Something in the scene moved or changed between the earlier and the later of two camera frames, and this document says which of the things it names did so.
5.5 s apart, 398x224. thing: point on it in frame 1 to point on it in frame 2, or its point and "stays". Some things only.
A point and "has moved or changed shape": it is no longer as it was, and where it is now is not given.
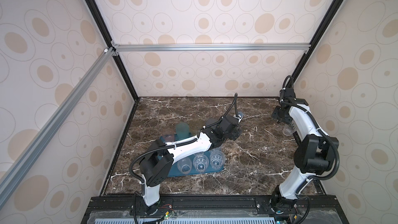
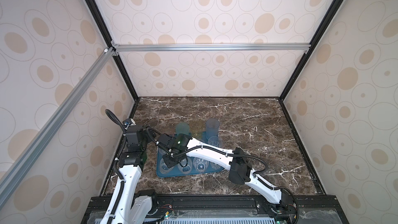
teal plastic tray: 210,161 stays
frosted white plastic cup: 184,165 stays
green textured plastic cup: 182,130 stays
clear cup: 288,128 has moved or changed shape
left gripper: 235,134 to 149,132
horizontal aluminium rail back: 128,47 stays
